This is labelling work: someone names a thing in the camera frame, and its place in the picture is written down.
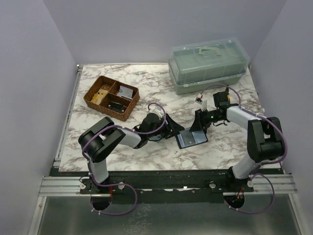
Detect purple cable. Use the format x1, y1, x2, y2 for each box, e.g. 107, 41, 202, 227
199, 84, 288, 213
82, 103, 167, 216

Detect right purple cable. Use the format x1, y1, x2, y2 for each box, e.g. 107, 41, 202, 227
199, 84, 288, 213

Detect gold cards in basket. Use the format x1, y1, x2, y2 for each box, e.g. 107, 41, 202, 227
91, 89, 108, 105

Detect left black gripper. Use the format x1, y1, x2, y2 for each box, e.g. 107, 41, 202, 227
147, 114, 184, 140

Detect aluminium frame rail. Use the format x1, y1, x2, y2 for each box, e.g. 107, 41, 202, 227
52, 65, 84, 168

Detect black leather card holder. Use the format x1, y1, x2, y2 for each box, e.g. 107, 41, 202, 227
176, 128, 208, 149

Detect black metal base rail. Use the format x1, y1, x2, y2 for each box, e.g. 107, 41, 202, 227
50, 167, 257, 205

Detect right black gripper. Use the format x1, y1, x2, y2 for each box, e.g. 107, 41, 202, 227
190, 108, 224, 132

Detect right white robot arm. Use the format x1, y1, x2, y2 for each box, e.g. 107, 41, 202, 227
190, 90, 288, 192

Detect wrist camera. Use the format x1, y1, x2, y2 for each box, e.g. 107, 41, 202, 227
195, 97, 207, 111
153, 107, 164, 118

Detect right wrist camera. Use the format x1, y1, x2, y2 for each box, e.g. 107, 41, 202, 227
195, 97, 207, 111

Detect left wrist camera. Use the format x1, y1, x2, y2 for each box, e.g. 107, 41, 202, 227
153, 107, 164, 118

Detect green plastic storage box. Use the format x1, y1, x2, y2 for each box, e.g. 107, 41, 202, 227
168, 38, 250, 95

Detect yellow handled pliers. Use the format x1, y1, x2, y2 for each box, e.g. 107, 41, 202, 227
224, 87, 230, 102

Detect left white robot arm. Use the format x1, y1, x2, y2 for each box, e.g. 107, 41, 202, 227
78, 113, 185, 193

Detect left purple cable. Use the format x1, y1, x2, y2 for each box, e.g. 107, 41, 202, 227
82, 103, 167, 216

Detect brown woven divided basket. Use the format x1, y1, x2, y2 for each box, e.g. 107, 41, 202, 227
83, 75, 140, 121

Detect black item in basket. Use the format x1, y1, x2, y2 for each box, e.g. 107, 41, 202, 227
108, 102, 126, 114

